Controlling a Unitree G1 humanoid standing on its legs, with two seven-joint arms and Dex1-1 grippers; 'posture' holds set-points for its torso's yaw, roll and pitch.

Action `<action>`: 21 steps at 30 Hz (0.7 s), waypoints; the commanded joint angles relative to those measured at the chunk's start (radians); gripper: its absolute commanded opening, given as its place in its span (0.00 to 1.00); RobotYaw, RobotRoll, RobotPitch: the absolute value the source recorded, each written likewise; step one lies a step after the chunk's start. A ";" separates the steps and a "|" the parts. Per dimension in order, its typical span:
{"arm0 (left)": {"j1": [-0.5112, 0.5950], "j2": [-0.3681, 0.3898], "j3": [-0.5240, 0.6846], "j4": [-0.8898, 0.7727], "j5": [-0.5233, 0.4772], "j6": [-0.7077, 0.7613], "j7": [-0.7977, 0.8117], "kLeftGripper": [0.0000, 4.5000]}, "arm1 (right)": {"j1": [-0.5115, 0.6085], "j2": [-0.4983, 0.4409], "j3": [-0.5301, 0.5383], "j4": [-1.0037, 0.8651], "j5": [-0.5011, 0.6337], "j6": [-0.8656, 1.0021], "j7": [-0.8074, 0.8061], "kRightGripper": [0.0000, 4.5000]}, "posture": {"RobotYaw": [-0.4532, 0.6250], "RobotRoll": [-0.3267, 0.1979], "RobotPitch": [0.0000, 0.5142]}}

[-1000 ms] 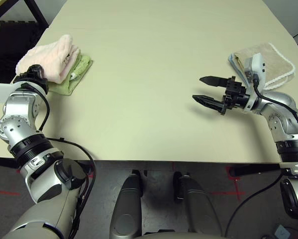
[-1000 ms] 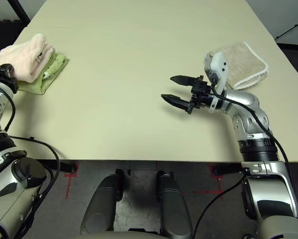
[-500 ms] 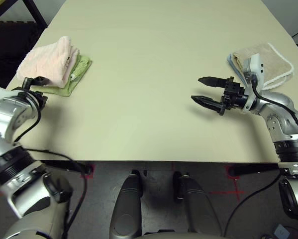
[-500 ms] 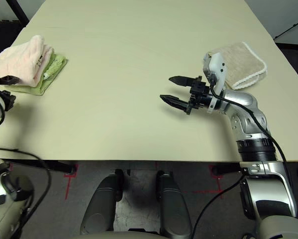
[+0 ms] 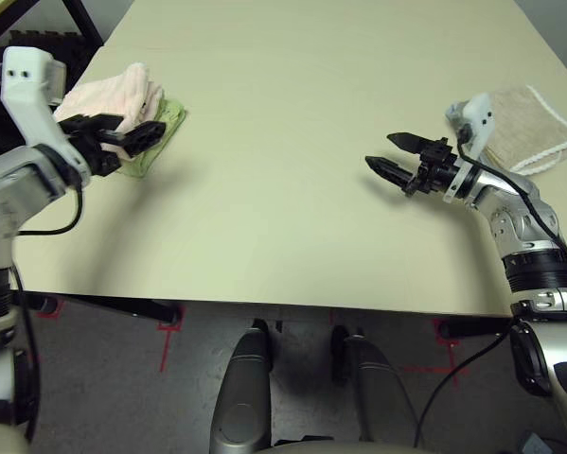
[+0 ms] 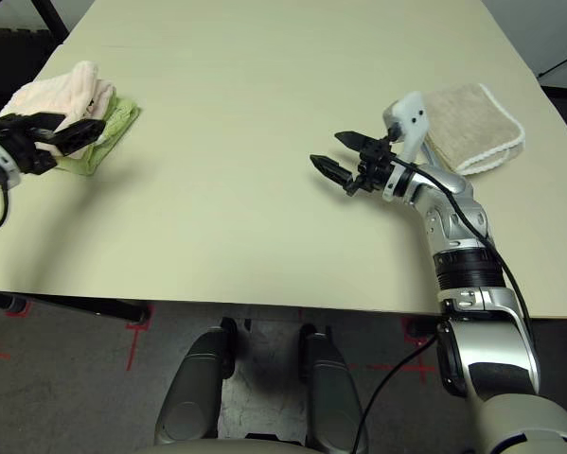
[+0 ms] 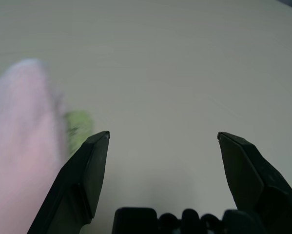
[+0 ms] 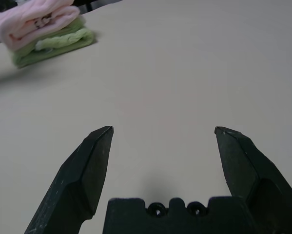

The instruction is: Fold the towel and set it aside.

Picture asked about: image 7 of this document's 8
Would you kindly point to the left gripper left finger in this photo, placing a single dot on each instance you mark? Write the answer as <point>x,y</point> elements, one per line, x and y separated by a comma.
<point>75,185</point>

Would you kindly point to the green terry towel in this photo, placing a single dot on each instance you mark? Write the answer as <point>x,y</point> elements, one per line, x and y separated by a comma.
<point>78,126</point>

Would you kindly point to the pink terry towel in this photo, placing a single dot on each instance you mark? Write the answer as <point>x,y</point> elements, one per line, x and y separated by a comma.
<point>21,146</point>

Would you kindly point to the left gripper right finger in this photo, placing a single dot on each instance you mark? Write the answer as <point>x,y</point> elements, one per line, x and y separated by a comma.
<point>258,175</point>

